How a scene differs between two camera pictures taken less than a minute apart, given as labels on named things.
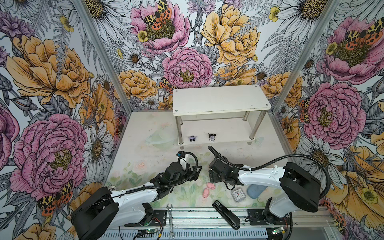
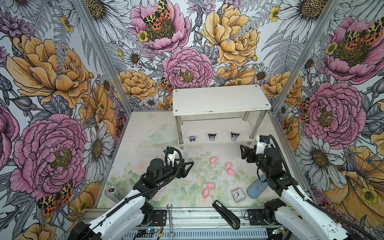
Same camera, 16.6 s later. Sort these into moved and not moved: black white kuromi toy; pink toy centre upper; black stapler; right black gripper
Moved: right black gripper
Not moved: black white kuromi toy; black stapler; pink toy centre upper
